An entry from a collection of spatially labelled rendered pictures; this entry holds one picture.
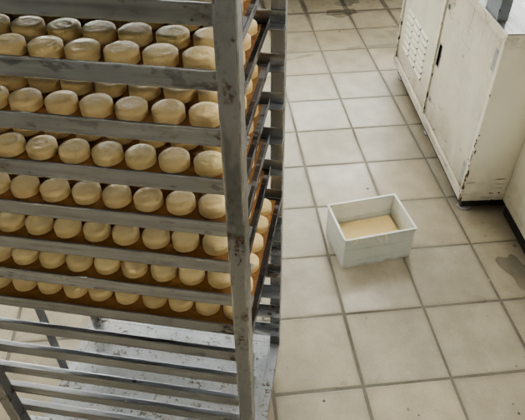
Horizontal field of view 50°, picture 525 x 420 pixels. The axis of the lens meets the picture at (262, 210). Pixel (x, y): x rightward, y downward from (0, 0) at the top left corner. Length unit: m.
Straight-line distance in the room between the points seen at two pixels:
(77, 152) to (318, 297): 1.41
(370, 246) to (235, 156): 1.52
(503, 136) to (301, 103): 1.26
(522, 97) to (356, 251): 0.84
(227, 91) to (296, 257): 1.65
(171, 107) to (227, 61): 0.19
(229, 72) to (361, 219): 1.79
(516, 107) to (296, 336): 1.18
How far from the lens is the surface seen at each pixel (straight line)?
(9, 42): 0.92
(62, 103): 0.92
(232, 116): 0.75
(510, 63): 2.25
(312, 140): 2.97
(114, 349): 1.93
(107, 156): 0.94
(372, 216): 2.46
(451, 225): 2.58
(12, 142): 1.03
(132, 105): 0.89
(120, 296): 1.20
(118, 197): 1.00
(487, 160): 2.48
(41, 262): 1.20
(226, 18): 0.69
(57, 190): 1.05
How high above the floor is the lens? 1.69
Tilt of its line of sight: 42 degrees down
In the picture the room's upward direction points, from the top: 1 degrees counter-clockwise
